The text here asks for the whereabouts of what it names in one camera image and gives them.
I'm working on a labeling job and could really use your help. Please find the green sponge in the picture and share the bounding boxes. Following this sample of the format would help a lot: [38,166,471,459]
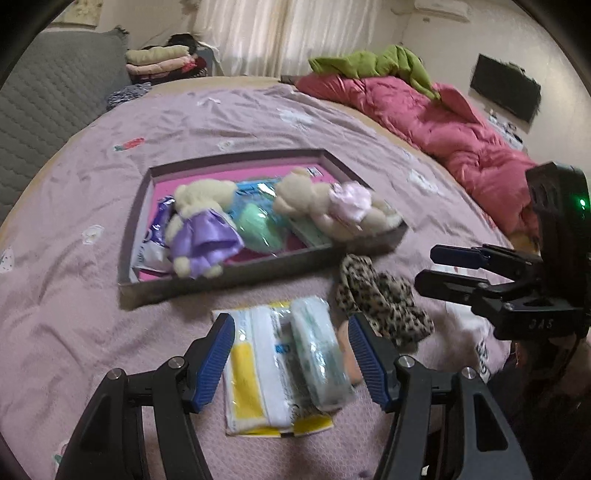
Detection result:
[235,203,286,254]

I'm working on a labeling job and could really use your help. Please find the leopard print scrunchie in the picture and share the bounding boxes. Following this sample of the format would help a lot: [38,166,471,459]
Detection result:
[335,255,435,348]

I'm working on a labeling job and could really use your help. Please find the green fleece blanket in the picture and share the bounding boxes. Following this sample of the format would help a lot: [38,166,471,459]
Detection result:
[308,45,440,100]

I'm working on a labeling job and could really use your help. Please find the shallow grey cardboard box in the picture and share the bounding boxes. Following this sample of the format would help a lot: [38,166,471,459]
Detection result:
[118,149,407,309]

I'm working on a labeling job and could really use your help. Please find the blue patterned cloth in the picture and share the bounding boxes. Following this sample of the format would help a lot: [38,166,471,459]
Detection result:
[106,82,152,111]

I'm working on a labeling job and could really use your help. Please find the grey quilted headboard cover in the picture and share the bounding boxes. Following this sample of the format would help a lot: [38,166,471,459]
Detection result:
[1,27,130,218]

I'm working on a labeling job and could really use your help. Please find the teddy bear purple dress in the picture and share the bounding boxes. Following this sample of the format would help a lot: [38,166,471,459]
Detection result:
[164,178,245,279]

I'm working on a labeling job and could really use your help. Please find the stack of folded clothes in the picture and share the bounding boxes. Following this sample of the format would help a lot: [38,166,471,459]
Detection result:
[125,33,214,85]

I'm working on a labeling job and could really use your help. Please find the pink and blue book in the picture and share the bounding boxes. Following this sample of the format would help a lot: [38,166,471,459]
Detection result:
[131,160,332,282]

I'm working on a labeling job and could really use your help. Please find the green white tissue pack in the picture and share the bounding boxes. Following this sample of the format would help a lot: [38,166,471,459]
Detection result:
[290,296,355,412]

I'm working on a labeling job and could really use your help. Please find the white wall air conditioner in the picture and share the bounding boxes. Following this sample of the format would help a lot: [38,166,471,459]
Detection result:
[414,0,470,19]

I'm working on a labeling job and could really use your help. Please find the teddy bear pink bow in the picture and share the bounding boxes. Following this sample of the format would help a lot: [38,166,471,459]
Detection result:
[273,167,387,242]

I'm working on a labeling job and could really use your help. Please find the pink quilted comforter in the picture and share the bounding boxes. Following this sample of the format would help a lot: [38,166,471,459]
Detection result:
[295,74,539,238]

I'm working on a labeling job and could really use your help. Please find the cream floral scrunchie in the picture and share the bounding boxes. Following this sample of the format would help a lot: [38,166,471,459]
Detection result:
[363,195,403,233]

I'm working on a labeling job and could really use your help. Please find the purple white doll packet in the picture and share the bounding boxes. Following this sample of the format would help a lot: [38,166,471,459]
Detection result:
[132,195,175,275]

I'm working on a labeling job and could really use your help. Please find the cream sheer curtains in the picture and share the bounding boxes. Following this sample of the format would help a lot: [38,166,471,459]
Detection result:
[189,0,383,78]

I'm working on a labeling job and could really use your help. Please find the black wall television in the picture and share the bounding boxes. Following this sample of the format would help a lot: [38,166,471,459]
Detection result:
[470,54,542,123]

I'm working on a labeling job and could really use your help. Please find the yellow white wipes packet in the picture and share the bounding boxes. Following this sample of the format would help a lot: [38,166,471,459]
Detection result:
[211,302,334,438]

